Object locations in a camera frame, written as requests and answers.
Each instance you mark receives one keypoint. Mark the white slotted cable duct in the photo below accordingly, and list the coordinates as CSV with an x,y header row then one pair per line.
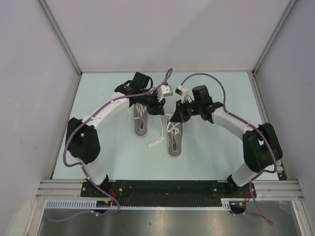
x,y
108,204

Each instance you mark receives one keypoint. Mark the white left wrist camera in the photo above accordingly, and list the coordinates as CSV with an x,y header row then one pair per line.
x,y
164,91

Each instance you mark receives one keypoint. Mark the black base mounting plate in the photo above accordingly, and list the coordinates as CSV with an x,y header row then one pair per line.
x,y
175,193

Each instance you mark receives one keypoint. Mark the aluminium corner post right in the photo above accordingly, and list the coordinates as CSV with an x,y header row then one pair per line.
x,y
274,35

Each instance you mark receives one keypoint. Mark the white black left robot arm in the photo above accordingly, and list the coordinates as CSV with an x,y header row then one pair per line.
x,y
82,135

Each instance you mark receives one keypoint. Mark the white shoelace of sneaker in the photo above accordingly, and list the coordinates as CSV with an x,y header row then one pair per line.
x,y
128,118
163,133

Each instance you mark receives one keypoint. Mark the aluminium frame rail front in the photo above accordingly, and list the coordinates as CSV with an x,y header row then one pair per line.
x,y
273,190

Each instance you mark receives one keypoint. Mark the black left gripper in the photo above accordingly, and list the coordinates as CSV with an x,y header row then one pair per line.
x,y
157,107

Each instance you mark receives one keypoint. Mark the aluminium corner post left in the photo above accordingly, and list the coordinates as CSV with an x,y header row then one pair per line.
x,y
59,35

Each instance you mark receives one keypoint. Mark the aluminium corner post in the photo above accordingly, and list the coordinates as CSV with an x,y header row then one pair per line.
x,y
59,35
274,35

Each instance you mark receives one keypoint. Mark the grey canvas sneaker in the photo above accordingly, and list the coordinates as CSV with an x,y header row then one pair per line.
x,y
174,140
140,119

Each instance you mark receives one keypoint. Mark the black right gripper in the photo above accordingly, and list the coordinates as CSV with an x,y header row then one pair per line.
x,y
179,115

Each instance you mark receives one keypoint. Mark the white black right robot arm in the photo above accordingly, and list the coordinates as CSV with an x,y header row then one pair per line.
x,y
261,147

